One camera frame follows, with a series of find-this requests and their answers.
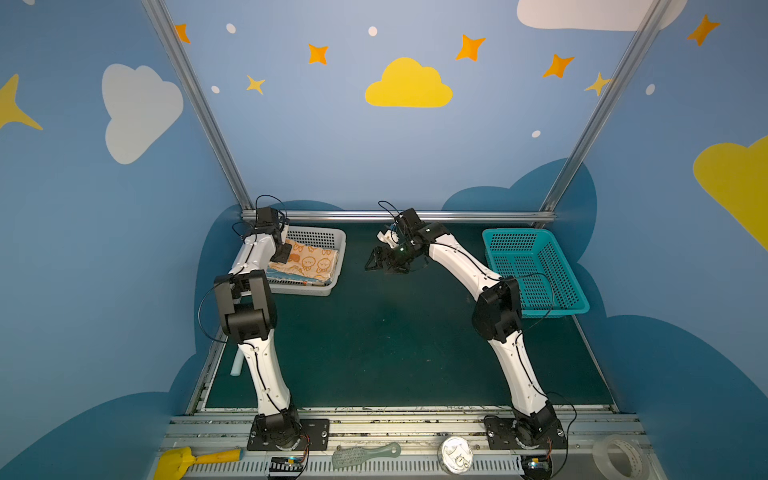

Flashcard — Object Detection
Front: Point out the left small circuit board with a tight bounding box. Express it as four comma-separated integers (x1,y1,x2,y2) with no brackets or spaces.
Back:
266,457,306,480

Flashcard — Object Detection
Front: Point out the pale green hair brush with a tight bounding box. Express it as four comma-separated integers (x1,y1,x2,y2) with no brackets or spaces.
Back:
331,442,401,470

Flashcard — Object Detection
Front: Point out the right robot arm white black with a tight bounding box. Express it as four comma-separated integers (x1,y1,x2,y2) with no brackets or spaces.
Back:
365,223,561,445

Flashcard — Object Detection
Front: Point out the aluminium frame right post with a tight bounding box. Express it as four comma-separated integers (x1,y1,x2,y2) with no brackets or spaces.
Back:
538,0,672,217

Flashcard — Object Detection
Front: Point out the round silver tin lid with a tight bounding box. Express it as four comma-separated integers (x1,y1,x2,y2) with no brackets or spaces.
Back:
438,436,474,475

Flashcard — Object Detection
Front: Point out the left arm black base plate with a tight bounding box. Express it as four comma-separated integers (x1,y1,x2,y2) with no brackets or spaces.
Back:
246,415,330,452

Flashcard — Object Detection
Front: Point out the aluminium frame back rail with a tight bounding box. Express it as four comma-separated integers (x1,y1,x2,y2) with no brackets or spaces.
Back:
241,209,557,225

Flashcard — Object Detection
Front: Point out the right small circuit board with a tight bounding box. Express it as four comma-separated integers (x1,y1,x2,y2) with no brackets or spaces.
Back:
521,456,553,480

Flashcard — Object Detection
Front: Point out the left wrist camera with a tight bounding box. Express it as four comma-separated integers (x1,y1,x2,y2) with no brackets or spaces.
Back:
252,207,288,236

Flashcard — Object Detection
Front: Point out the white perforated plastic basket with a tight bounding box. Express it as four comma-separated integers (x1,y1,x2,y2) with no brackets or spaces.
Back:
230,226,346,297

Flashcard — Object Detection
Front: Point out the light blue plastic spoon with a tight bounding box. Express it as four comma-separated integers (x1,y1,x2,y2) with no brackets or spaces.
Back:
230,348,244,377

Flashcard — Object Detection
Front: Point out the teal perforated plastic basket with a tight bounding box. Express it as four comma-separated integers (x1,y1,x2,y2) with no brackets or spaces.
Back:
482,228,590,318

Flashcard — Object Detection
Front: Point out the aluminium frame left post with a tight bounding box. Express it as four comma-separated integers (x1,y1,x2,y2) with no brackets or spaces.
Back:
141,0,253,211

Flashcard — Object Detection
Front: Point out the aluminium front rail bed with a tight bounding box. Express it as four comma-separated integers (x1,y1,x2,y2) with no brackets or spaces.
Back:
158,405,666,479

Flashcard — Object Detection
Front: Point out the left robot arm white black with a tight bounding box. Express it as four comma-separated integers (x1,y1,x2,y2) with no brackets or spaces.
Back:
213,228,293,418

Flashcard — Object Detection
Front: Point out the clear tape roll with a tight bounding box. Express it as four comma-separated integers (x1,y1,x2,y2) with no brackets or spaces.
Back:
592,435,651,480

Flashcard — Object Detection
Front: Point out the bunny face pattern towel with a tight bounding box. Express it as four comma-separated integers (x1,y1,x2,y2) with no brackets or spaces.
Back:
266,269,329,286

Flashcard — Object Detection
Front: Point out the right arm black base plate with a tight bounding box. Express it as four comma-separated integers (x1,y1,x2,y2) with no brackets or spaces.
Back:
483,415,568,450

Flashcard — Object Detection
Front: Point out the small circuit board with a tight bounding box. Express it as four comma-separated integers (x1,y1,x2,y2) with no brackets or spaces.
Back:
521,456,553,480
266,457,306,480

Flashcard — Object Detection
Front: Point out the orange swirl pattern towel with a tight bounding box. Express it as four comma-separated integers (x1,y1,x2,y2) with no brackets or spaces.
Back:
270,239,339,282

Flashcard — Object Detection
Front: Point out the yellow toy shovel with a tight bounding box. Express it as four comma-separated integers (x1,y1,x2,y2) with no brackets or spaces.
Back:
153,447,241,480

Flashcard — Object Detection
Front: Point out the aluminium frame post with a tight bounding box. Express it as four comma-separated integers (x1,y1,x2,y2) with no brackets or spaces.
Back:
141,0,253,211
538,0,672,217

